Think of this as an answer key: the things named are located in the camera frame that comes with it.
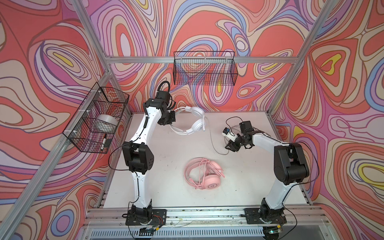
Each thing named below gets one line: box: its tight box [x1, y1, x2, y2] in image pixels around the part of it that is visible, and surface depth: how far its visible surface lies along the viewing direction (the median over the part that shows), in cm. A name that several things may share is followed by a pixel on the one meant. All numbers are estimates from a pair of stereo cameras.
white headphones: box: [169, 106, 206, 135], surface depth 85 cm
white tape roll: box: [93, 114, 119, 134], surface depth 74 cm
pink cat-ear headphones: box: [184, 157, 225, 190], surface depth 82 cm
